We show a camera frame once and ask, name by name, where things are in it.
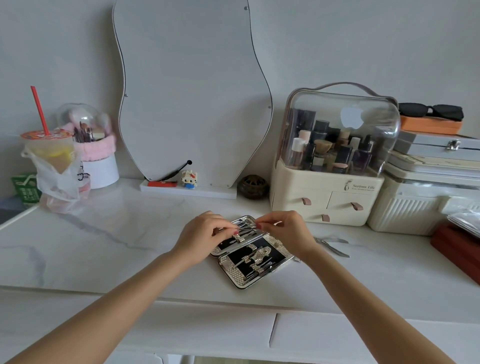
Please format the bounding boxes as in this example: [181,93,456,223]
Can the person's right hand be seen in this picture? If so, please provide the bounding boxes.
[257,210,319,263]

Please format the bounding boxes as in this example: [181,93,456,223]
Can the person's left hand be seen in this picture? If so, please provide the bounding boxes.
[172,211,241,264]

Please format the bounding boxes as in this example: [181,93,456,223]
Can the thin metal manicure tool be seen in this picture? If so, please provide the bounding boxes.
[223,222,262,232]

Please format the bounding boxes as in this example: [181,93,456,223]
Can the person's right forearm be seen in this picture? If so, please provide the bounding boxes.
[300,244,457,364]

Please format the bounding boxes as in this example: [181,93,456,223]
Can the person's left forearm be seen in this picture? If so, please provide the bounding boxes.
[7,249,196,364]

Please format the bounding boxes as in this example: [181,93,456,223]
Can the silver manicure set case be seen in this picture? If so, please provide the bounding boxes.
[209,215,296,290]

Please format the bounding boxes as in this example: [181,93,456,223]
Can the dark brown incense burner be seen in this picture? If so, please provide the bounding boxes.
[237,174,270,200]

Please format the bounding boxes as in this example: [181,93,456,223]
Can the white mirror base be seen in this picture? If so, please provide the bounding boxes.
[140,179,238,200]

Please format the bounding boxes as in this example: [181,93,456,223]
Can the metal cuticle nippers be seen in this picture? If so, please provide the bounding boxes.
[313,236,350,259]

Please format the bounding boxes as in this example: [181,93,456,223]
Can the cream cosmetics organizer clear lid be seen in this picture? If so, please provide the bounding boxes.
[269,82,401,227]

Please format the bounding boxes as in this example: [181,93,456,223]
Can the group of cosmetic bottles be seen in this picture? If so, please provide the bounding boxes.
[289,109,376,175]

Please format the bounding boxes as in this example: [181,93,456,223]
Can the wide white table drawer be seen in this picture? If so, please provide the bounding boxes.
[0,289,279,364]

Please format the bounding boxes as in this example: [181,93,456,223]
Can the white ribbed storage box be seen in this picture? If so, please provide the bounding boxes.
[367,164,480,236]

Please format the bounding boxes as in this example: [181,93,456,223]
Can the white round brush holder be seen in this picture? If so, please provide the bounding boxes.
[80,152,120,190]

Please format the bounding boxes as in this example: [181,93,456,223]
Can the wavy frameless mirror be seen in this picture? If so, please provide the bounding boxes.
[112,0,274,188]

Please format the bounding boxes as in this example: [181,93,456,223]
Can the pink fluffy band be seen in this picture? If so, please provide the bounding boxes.
[62,121,117,162]

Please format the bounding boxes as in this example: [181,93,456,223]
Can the flat white tin box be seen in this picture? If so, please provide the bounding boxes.
[387,151,480,178]

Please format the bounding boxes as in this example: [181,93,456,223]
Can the bunch of makeup brushes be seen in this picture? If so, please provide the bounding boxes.
[73,120,95,143]

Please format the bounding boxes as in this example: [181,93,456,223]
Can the white plastic bag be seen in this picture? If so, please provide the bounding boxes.
[22,145,92,215]

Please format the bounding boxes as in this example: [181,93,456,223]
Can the silver grey latch case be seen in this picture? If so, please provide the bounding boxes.
[393,131,480,162]

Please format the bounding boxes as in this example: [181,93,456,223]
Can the clear dome lid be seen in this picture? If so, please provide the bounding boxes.
[55,103,113,136]

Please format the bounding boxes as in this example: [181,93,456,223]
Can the orange glasses case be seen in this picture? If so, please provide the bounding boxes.
[399,115,464,136]

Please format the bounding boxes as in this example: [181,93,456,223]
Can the red brown box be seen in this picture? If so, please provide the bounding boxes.
[430,224,480,286]

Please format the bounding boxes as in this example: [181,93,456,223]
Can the plastic lemon drink cup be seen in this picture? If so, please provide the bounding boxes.
[20,129,76,175]

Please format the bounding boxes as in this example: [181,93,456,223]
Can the clear plastic packet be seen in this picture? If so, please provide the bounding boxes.
[446,212,480,241]

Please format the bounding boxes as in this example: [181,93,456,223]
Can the black sunglasses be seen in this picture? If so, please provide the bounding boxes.
[398,102,465,122]

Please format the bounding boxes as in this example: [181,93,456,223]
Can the green drink carton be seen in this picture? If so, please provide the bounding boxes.
[10,173,41,205]

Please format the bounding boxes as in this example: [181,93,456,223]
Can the red drinking straw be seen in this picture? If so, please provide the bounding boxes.
[30,86,51,137]

